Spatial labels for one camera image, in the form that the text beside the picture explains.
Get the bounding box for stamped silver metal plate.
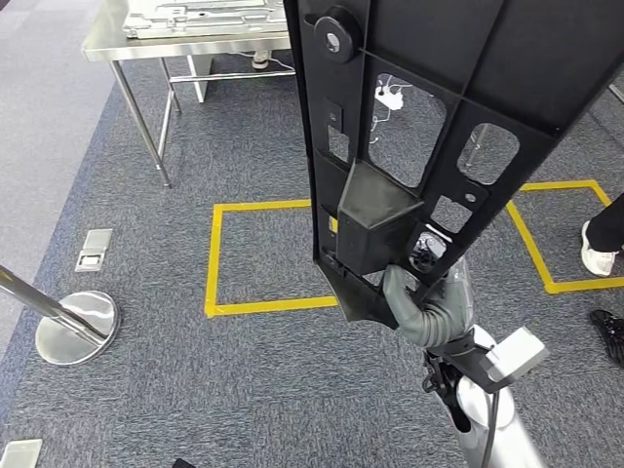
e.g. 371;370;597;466
121;0;289;40

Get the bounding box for steel floor socket box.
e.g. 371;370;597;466
0;439;45;468
74;228;113;273

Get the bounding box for white power strip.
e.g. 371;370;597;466
373;87;404;111

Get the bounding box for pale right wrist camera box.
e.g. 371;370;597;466
480;326;550;394

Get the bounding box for person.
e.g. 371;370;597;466
579;192;624;279

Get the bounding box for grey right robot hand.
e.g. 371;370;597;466
382;231;476;350

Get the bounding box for yellow floor tape square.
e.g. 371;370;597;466
505;179;624;295
203;198;340;319

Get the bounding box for chrome stanchion post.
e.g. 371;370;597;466
0;263;121;367

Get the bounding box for stainless steel workbench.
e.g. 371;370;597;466
81;0;490;190

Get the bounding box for black humanoid robot foot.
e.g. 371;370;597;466
589;308;624;370

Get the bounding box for black plastic panel part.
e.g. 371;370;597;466
282;0;624;331

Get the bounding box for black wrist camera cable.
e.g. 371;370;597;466
480;390;500;468

